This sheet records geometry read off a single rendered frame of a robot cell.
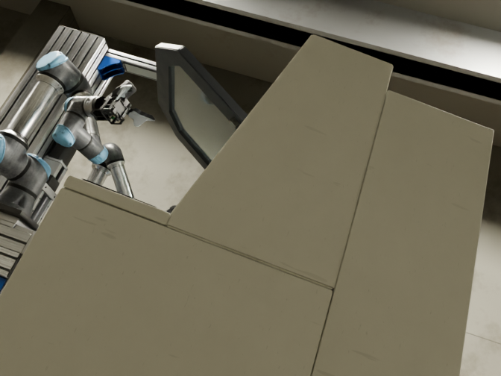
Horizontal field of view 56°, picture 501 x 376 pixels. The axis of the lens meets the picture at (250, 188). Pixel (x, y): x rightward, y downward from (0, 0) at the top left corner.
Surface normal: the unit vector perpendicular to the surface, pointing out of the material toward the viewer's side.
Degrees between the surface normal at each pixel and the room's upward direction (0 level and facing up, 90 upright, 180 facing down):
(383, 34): 90
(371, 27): 90
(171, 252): 90
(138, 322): 90
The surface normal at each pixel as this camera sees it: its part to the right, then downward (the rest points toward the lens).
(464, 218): 0.15, -0.38
